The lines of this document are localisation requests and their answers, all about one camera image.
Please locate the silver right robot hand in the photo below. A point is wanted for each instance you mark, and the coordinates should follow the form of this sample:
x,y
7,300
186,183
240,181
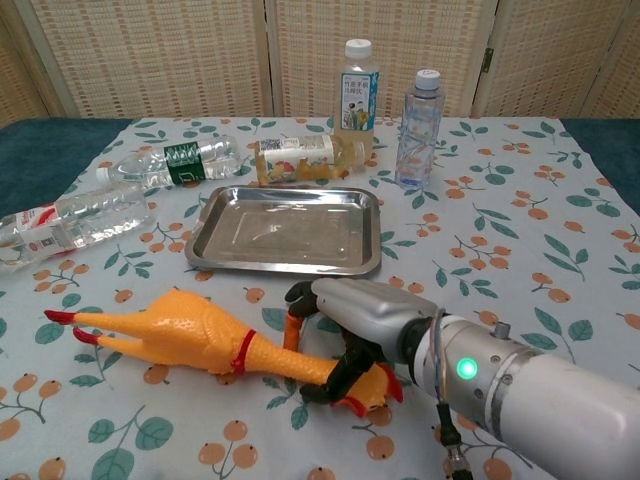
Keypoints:
x,y
370,310

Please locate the yellow rubber chicken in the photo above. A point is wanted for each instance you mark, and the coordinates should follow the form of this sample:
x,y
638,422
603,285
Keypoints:
x,y
200,330

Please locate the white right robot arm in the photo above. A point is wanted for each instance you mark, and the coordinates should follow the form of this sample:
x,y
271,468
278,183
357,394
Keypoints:
x,y
550,400

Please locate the silver rectangular metal tray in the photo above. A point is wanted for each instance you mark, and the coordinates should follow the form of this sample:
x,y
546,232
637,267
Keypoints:
x,y
285,235

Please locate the floral leaf print tablecloth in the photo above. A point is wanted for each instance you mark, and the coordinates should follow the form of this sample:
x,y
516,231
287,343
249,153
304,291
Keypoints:
x,y
500,250

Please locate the yellow tea bottle without cap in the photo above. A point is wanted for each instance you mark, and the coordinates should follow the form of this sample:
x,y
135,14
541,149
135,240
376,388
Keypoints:
x,y
300,160

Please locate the clear blue ribbed bottle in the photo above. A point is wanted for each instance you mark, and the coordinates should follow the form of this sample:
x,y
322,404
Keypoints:
x,y
419,135

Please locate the white cap tea bottle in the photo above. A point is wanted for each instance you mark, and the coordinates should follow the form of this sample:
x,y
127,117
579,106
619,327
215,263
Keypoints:
x,y
357,100

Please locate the green label water bottle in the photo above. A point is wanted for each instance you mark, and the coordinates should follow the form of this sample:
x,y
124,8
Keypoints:
x,y
185,162

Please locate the metal screen hinge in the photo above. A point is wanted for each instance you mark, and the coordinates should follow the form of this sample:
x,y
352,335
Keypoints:
x,y
488,60

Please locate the red label water bottle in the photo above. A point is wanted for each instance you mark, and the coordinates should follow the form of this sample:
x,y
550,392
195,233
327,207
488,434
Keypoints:
x,y
90,215

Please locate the woven rattan folding screen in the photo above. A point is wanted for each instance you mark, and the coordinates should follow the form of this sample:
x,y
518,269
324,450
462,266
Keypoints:
x,y
150,50

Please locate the teal table cover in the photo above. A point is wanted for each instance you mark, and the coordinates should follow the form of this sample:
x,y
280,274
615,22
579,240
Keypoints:
x,y
40,150

